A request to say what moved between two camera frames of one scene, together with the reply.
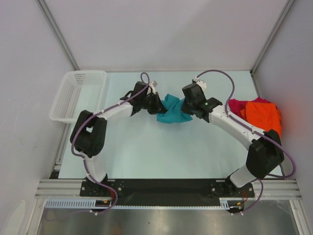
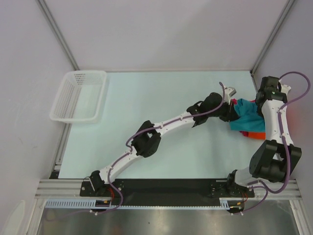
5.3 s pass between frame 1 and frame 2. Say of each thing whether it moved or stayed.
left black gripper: moved
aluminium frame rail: stayed
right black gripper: moved
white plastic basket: stayed
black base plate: stayed
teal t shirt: moved
